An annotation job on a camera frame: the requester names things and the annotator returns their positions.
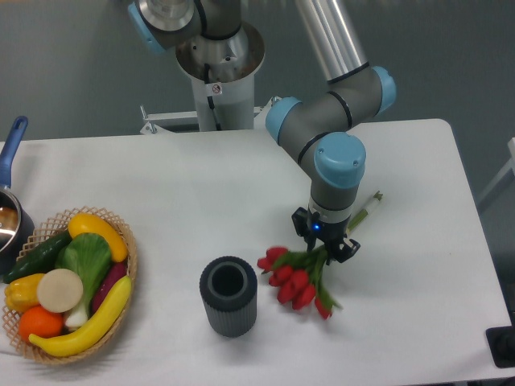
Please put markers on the yellow bell pepper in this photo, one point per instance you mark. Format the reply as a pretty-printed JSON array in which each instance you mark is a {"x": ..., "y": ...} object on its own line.
[{"x": 21, "y": 294}]

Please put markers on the woven wicker basket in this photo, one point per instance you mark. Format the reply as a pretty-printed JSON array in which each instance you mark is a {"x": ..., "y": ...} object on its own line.
[{"x": 51, "y": 226}]

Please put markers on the beige round disc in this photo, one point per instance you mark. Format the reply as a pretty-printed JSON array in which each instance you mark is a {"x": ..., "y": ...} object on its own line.
[{"x": 59, "y": 290}]

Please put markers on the purple sweet potato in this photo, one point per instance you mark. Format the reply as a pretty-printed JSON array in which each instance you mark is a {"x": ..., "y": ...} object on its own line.
[{"x": 116, "y": 272}]

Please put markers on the red tulip bouquet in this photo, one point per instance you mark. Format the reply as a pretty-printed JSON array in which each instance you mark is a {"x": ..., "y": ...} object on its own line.
[{"x": 299, "y": 275}]

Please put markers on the blue handled saucepan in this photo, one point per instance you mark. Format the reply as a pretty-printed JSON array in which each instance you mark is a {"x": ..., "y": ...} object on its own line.
[{"x": 16, "y": 224}]

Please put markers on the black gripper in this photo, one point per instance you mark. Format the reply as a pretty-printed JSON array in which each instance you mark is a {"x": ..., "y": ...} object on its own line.
[{"x": 312, "y": 227}]

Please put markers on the black device at edge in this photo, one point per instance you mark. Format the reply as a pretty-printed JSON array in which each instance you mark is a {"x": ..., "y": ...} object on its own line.
[{"x": 501, "y": 345}]

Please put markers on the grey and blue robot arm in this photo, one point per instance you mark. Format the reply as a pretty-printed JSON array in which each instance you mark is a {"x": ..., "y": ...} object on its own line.
[{"x": 316, "y": 135}]

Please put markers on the dark grey ribbed vase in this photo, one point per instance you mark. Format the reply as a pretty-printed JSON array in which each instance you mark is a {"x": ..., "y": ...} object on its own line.
[{"x": 229, "y": 290}]

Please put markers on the short yellow squash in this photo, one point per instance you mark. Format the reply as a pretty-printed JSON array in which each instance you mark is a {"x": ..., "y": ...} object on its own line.
[{"x": 90, "y": 223}]

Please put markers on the white frame at right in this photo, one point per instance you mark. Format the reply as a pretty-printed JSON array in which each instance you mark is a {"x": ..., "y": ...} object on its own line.
[{"x": 499, "y": 182}]

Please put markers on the long yellow squash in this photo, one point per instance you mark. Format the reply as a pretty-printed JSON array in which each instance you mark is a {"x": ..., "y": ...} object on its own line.
[{"x": 94, "y": 329}]

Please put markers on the green bok choy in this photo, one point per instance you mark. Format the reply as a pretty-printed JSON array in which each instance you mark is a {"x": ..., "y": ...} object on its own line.
[{"x": 88, "y": 255}]

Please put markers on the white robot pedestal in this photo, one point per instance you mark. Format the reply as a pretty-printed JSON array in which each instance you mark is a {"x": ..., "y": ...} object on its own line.
[{"x": 222, "y": 77}]

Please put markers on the orange fruit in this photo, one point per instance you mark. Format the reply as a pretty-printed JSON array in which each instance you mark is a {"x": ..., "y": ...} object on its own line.
[{"x": 41, "y": 322}]

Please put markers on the green cucumber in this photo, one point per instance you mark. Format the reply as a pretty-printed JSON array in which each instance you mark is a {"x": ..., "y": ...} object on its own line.
[{"x": 40, "y": 259}]

